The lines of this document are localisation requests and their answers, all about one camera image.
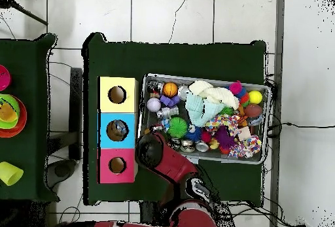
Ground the wooden box with three holes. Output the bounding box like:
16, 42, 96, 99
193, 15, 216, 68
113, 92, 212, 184
97, 75, 140, 185

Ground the clear mesh bin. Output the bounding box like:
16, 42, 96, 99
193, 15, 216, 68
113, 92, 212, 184
136, 73, 273, 166

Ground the green spiky ball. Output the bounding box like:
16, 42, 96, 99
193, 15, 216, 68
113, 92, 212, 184
167, 116, 190, 139

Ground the white ball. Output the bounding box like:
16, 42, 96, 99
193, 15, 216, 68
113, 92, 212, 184
146, 97, 163, 113

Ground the small orange basketball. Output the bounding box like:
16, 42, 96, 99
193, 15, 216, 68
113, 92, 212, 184
162, 81, 180, 97

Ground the silver can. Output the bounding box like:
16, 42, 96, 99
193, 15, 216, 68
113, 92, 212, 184
177, 85, 190, 100

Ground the mint green cloth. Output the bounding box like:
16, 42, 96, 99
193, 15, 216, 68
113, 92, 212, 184
185, 92, 226, 128

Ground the cream yellow cloth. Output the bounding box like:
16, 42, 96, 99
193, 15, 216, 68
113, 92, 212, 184
188, 80, 241, 111

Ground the polka dot cloth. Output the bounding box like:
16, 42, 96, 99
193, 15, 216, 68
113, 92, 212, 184
203, 114, 241, 137

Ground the pink spiky ball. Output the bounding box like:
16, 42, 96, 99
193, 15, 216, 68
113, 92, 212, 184
228, 80, 244, 96

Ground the brown toy football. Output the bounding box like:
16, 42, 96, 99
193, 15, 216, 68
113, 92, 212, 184
244, 103, 264, 118

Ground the green side table cloth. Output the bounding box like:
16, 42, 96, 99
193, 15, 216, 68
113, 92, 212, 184
0, 33, 60, 203

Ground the orange disc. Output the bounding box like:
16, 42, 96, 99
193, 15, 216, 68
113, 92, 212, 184
0, 95, 28, 139

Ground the green bowl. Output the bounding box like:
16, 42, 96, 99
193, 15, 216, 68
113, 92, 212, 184
0, 93, 22, 131

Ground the yellow-green cup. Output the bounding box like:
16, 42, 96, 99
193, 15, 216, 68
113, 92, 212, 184
0, 161, 25, 187

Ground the pink round cup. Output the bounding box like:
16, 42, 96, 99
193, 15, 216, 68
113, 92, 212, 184
0, 64, 12, 92

